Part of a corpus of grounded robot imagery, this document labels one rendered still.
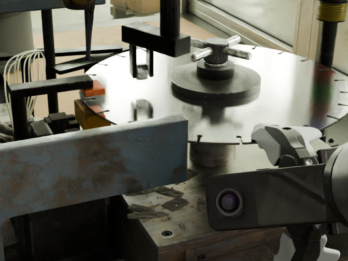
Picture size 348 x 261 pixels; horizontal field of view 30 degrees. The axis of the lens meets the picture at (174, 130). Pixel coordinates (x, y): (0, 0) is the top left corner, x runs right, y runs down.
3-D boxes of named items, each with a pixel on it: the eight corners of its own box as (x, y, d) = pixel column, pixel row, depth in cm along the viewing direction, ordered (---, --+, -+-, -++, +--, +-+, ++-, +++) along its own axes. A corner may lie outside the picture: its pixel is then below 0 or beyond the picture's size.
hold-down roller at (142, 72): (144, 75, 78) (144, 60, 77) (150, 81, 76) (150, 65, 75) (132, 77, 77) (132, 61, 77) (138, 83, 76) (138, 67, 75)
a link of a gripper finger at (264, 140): (298, 126, 68) (338, 171, 60) (245, 131, 67) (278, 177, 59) (302, 99, 67) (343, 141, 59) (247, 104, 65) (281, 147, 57)
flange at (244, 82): (227, 108, 72) (228, 87, 71) (150, 85, 79) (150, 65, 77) (277, 81, 80) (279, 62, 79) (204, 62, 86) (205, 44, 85)
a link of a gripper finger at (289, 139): (278, 154, 63) (315, 202, 56) (261, 155, 63) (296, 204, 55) (283, 110, 61) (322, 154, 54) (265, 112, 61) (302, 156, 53)
